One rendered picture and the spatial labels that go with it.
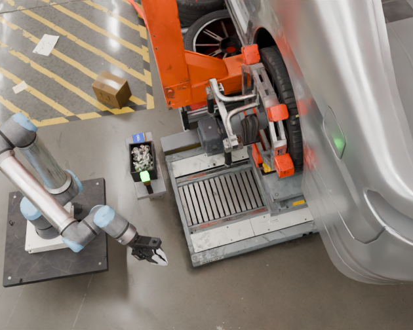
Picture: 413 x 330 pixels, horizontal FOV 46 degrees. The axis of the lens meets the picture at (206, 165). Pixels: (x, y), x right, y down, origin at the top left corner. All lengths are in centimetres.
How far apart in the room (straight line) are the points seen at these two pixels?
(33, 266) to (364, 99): 211
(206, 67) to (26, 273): 156
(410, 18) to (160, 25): 128
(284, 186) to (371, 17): 157
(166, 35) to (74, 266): 139
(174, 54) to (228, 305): 149
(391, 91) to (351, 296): 171
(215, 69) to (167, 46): 41
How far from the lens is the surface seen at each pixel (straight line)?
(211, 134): 305
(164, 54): 267
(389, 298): 315
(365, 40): 170
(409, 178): 155
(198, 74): 289
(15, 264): 309
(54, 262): 300
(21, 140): 237
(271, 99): 229
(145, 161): 281
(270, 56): 240
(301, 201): 308
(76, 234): 215
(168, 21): 252
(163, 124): 363
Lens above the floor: 294
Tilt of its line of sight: 60 degrees down
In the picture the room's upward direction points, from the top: 9 degrees counter-clockwise
